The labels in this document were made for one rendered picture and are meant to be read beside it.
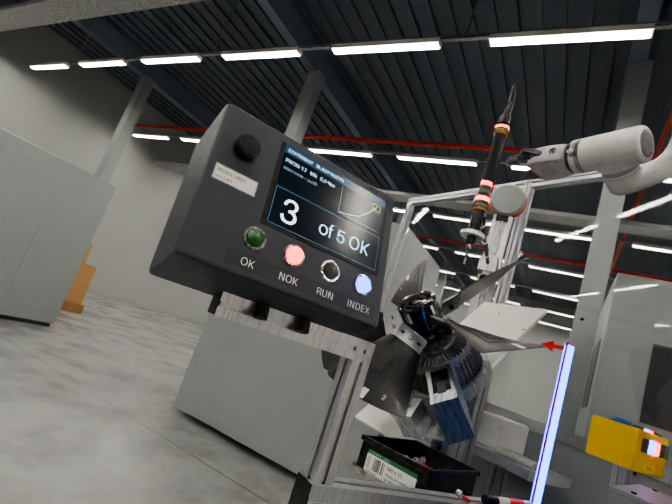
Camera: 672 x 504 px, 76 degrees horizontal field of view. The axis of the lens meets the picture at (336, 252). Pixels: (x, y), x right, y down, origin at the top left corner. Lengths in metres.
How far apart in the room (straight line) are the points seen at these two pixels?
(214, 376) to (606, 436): 3.21
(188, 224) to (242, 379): 3.35
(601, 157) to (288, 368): 2.82
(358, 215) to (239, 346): 3.32
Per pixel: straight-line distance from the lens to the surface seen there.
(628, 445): 1.21
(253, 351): 3.73
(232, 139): 0.50
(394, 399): 1.11
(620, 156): 1.16
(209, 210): 0.46
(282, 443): 3.52
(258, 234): 0.46
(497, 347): 1.05
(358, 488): 0.69
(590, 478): 1.79
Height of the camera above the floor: 1.04
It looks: 11 degrees up
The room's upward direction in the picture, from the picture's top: 19 degrees clockwise
